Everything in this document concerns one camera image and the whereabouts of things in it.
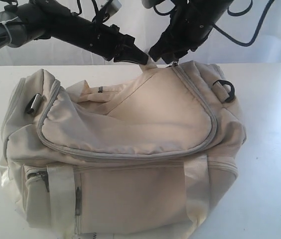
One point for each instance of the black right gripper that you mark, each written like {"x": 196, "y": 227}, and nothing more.
{"x": 187, "y": 30}

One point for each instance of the cream fabric duffel bag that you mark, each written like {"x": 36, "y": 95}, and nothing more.
{"x": 147, "y": 159}

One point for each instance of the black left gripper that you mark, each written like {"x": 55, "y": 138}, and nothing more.
{"x": 105, "y": 41}

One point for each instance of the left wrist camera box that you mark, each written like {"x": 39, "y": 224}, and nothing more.
{"x": 110, "y": 8}

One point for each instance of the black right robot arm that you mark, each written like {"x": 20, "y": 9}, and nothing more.
{"x": 211, "y": 10}

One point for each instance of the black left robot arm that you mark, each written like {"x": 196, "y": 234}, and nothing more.
{"x": 44, "y": 19}

